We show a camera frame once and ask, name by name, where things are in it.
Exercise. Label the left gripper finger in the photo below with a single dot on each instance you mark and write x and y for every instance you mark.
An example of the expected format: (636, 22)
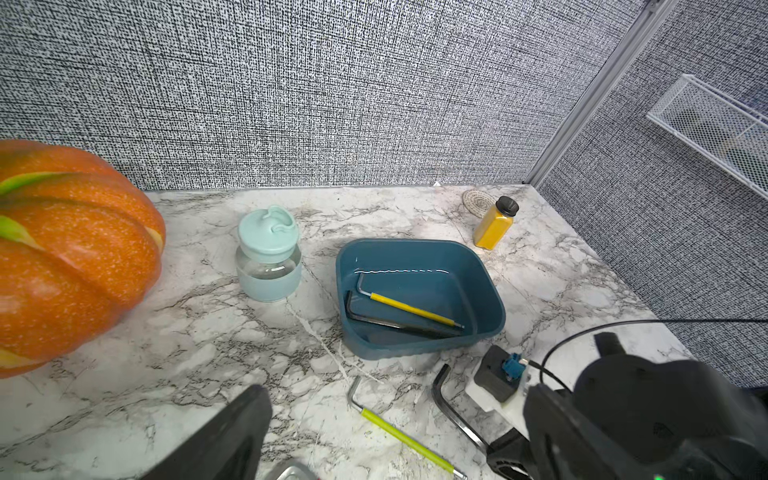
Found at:
(227, 447)

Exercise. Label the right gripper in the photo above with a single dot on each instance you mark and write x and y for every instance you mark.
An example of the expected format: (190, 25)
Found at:
(629, 418)

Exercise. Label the lime green hex key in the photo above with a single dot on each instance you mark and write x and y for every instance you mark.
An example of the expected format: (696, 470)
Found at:
(402, 437)

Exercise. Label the small black hex key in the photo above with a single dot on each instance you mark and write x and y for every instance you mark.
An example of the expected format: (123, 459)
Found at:
(399, 326)

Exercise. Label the large black hex key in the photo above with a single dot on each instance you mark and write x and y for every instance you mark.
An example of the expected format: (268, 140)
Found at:
(453, 416)

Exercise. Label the yellow handled hex key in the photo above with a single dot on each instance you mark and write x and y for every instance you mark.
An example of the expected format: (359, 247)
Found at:
(405, 307)

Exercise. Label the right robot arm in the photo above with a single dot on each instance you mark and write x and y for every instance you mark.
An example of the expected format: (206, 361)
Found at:
(629, 418)

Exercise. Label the teal plastic storage box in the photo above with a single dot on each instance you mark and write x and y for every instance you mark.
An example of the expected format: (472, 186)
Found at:
(440, 276)

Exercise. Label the mint green lidded jar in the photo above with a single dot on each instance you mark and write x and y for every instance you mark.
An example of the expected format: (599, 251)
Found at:
(268, 258)

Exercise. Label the yellow bottle black cap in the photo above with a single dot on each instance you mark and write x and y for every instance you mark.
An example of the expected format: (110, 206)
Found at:
(495, 223)

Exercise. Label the orange decorative pumpkin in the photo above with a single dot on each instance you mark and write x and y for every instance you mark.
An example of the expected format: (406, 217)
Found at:
(80, 247)

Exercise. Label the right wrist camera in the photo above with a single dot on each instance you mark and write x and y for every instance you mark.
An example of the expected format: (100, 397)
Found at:
(499, 383)

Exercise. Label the clear acrylic wall shelf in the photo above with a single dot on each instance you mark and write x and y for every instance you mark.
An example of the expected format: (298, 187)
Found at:
(716, 125)

